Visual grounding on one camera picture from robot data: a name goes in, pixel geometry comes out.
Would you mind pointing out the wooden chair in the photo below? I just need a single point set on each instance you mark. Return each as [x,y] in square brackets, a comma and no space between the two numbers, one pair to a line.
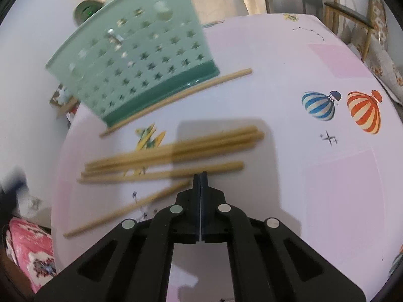
[346,11]

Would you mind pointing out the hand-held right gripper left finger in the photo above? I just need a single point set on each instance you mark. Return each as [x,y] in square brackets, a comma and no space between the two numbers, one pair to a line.
[185,214]

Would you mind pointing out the pink floral blanket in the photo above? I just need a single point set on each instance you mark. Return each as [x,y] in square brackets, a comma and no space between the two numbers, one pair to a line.
[28,245]

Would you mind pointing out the white plastic bag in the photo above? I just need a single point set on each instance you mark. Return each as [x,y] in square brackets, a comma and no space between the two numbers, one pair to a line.
[64,96]

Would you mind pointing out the floral printed sheet roll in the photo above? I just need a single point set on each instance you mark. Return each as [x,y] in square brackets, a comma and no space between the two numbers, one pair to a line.
[387,69]

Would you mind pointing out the grey cabinet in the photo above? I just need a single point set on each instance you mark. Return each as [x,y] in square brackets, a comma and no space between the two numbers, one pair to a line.
[289,3]

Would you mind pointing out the cream patterned curtain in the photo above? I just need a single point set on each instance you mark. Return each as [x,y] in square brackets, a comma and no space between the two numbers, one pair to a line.
[217,0]

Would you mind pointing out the green star-cutout utensil holder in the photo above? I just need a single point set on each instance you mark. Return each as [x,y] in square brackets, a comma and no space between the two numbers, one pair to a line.
[176,75]

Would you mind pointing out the bundle of wooden chopsticks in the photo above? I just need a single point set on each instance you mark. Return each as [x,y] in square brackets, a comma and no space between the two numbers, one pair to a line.
[176,149]

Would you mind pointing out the single wooden chopstick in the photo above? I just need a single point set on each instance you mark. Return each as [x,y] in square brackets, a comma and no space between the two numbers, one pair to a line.
[151,174]

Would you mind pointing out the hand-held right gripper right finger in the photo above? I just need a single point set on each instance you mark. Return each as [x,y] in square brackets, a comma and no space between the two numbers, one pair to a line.
[214,214]

